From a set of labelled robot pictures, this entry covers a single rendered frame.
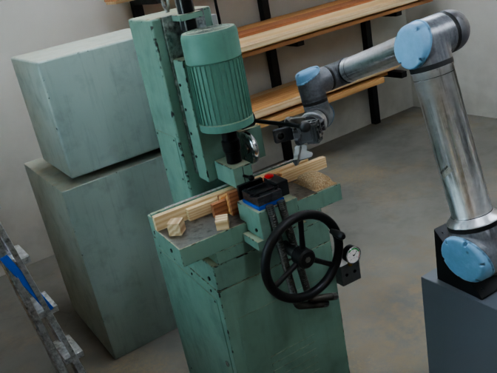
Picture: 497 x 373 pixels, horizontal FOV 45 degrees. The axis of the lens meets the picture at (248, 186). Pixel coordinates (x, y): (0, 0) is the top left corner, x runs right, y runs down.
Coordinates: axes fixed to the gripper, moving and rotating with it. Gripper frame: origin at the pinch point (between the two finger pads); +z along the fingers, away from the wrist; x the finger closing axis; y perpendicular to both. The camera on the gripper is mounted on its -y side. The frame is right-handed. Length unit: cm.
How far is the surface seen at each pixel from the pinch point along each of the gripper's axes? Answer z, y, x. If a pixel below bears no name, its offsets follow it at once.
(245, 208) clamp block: 16.0, -12.2, 14.4
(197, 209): 12.0, -31.0, 14.9
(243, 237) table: 16.3, -14.9, 23.7
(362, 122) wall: -351, -55, 78
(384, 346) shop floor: -49, 5, 107
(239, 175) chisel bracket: 3.4, -17.5, 7.5
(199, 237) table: 25.1, -25.1, 19.2
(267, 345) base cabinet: 13, -18, 65
